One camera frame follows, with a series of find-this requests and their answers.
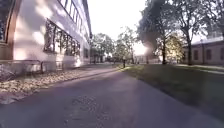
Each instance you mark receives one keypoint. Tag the large white building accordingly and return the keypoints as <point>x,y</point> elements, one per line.
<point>33,33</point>

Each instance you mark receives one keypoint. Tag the leaf-strewn ground strip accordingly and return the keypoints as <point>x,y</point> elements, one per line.
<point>33,81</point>

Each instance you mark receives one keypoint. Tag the row of trees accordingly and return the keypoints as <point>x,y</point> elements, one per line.
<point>160,20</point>

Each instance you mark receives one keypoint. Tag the grass area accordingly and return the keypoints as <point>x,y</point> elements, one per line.
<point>180,80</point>

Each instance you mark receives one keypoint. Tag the distant group of trees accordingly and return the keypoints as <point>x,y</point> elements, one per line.
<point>101,45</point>

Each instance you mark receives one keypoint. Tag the grey asphalt path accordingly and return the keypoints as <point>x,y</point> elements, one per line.
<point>106,100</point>

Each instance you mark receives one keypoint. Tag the dark post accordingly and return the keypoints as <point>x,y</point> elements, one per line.
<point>124,62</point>

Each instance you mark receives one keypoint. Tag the low brick building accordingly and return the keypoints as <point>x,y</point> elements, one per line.
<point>210,53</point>

